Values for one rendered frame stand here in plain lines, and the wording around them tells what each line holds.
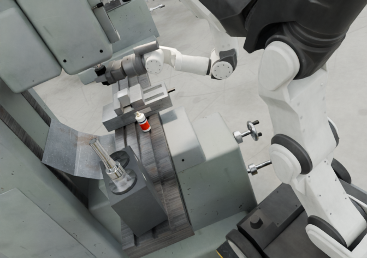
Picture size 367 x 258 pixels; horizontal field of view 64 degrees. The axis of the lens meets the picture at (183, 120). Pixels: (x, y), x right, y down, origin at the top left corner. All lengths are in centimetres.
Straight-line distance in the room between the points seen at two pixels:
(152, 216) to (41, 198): 55
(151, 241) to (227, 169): 62
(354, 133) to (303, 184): 143
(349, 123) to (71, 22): 201
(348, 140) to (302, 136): 152
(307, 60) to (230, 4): 20
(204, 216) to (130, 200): 87
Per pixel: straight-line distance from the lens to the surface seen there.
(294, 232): 130
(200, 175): 148
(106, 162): 87
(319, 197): 104
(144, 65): 117
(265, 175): 218
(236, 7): 68
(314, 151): 90
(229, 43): 111
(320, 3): 58
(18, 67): 116
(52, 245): 163
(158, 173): 119
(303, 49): 65
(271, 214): 132
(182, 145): 135
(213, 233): 179
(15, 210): 144
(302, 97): 79
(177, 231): 103
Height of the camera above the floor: 172
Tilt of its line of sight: 37 degrees down
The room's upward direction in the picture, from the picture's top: 24 degrees counter-clockwise
